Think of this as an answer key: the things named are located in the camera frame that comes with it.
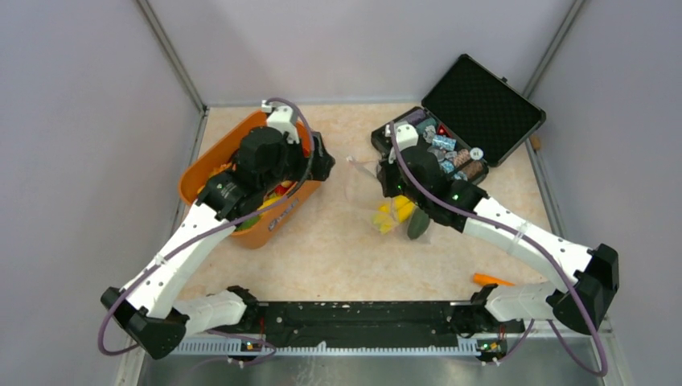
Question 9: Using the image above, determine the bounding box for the yellow toy banana bunch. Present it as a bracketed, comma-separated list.
[372, 195, 417, 234]

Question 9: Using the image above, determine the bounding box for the clear zip top bag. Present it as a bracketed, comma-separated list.
[343, 156, 433, 244]

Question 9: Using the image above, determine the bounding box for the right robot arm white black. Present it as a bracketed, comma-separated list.
[377, 145, 619, 335]

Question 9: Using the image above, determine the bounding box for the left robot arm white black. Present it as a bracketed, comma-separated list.
[101, 124, 335, 359]

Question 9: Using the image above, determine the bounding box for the orange plastic basket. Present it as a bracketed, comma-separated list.
[178, 110, 321, 249]

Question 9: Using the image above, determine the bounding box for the black poker chip case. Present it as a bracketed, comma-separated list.
[393, 54, 546, 184]

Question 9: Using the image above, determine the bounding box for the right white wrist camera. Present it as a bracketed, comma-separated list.
[384, 122, 420, 163]

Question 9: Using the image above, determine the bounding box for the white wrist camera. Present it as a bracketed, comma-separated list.
[261, 101, 301, 144]
[384, 122, 420, 163]

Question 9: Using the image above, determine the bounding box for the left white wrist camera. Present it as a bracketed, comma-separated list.
[261, 101, 301, 144]

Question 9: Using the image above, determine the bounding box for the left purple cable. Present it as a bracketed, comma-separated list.
[97, 96, 316, 367]

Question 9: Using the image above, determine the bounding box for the purple cable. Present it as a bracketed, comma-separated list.
[97, 96, 316, 367]
[388, 121, 610, 378]

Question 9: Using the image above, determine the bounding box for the orange handled tool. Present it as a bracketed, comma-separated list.
[472, 273, 515, 287]

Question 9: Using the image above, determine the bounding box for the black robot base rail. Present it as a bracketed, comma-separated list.
[218, 301, 526, 348]

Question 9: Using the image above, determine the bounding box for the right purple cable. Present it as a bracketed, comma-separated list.
[388, 121, 610, 378]

